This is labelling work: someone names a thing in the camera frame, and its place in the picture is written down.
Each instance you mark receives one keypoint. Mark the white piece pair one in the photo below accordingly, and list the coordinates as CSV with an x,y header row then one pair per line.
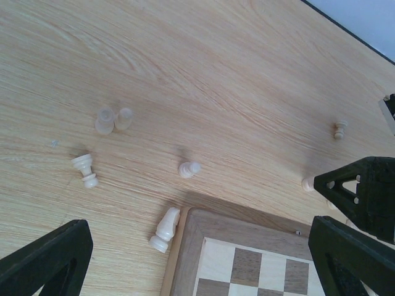
x,y
123,119
104,123

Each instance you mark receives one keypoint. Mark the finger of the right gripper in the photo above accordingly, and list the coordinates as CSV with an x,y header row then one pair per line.
x,y
364,192

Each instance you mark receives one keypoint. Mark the white pawn board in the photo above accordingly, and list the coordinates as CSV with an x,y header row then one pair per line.
x,y
308,184
189,169

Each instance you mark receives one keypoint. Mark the wooden chess board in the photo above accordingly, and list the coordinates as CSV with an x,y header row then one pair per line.
x,y
216,254

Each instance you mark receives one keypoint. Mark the white piece pair right one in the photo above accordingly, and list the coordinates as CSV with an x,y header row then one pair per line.
x,y
123,119

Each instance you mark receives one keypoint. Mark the white pawn top right board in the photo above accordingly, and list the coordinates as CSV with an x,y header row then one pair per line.
x,y
308,184

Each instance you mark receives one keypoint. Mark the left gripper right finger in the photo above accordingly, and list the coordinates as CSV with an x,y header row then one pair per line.
x,y
348,261

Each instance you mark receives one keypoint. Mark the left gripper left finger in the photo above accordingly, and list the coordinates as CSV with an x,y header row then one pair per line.
x,y
55,264

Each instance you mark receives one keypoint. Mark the white pawn far centre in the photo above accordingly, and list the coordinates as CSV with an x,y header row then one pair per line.
x,y
340,128

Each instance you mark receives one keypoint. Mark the white piece pair left one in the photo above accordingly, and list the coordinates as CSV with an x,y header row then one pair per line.
x,y
104,123

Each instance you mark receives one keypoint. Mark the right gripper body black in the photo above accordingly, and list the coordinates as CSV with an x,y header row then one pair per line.
x,y
387,107

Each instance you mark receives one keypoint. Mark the white pawn beside board top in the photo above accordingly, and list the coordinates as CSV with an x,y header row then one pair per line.
x,y
331,205

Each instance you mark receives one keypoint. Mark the white pawn top left board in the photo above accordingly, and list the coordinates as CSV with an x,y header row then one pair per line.
x,y
189,169

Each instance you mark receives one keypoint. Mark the white pawn lying left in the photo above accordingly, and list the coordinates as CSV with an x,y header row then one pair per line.
x,y
83,164

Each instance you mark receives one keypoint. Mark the white knight chess piece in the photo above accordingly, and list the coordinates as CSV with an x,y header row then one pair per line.
x,y
165,230

